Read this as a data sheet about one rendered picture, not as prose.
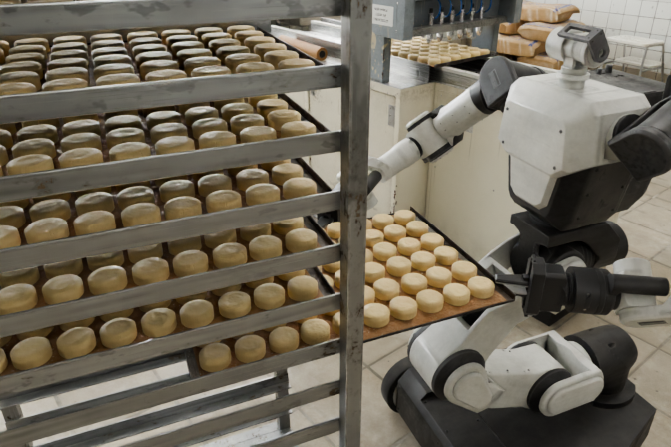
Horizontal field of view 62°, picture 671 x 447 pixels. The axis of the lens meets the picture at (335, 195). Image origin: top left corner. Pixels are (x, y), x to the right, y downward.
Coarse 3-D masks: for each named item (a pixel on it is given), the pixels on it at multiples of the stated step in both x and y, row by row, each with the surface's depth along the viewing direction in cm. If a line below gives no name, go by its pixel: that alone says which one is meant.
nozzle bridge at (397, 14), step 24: (384, 0) 209; (408, 0) 202; (432, 0) 221; (456, 0) 230; (480, 0) 239; (504, 0) 245; (384, 24) 213; (408, 24) 206; (456, 24) 227; (480, 24) 237; (384, 48) 217; (480, 48) 263; (384, 72) 222
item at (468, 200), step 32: (448, 96) 222; (480, 128) 214; (448, 160) 232; (480, 160) 218; (448, 192) 237; (480, 192) 223; (448, 224) 242; (480, 224) 227; (512, 224) 214; (480, 256) 232; (544, 320) 218
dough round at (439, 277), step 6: (432, 270) 110; (438, 270) 110; (444, 270) 110; (426, 276) 110; (432, 276) 109; (438, 276) 109; (444, 276) 109; (450, 276) 109; (432, 282) 108; (438, 282) 108; (444, 282) 108; (450, 282) 109
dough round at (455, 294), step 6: (444, 288) 105; (450, 288) 105; (456, 288) 105; (462, 288) 105; (444, 294) 104; (450, 294) 103; (456, 294) 103; (462, 294) 103; (468, 294) 103; (444, 300) 105; (450, 300) 103; (456, 300) 103; (462, 300) 103; (468, 300) 104
